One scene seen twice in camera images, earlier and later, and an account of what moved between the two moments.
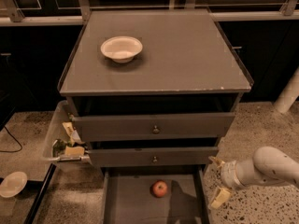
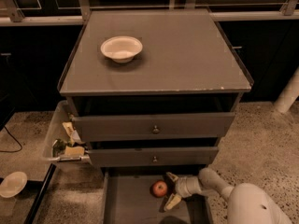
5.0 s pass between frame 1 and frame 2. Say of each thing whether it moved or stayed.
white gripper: moved
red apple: stayed
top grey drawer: stayed
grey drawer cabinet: stayed
